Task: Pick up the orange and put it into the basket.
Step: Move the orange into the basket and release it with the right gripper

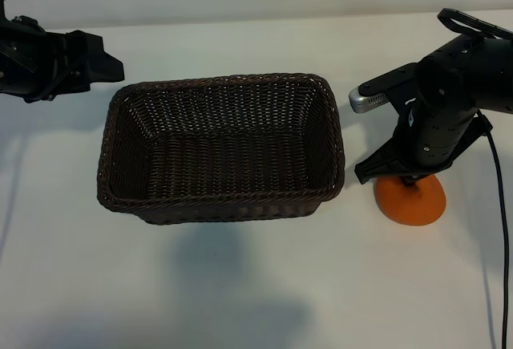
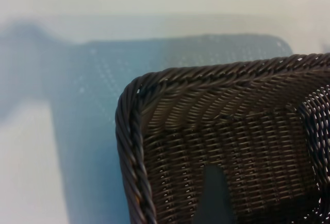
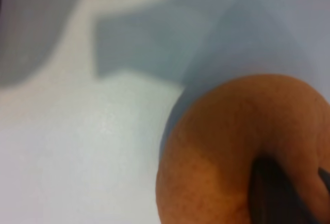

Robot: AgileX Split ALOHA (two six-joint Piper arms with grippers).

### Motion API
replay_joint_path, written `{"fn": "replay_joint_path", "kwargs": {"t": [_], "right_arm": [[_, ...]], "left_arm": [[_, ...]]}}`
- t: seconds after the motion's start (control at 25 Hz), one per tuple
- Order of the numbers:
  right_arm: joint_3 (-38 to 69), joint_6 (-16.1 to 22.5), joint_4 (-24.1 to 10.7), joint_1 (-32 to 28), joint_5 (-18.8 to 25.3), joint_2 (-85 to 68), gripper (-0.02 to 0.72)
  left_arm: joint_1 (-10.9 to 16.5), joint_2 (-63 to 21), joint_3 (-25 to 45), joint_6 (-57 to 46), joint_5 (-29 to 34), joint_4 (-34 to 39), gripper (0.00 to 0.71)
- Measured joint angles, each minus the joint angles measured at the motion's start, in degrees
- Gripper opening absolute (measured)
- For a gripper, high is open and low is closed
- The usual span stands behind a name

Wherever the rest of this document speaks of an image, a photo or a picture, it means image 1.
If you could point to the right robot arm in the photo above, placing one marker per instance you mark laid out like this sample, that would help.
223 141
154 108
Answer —
481 72

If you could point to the dark brown wicker basket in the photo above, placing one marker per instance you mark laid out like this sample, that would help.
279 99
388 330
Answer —
224 164

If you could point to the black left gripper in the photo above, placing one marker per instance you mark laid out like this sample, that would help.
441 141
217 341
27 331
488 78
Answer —
36 64

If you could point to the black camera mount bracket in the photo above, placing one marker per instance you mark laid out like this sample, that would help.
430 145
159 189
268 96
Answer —
393 78

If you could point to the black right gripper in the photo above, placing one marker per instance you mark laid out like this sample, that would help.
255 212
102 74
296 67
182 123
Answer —
437 136

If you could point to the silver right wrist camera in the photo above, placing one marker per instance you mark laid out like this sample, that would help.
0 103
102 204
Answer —
366 101

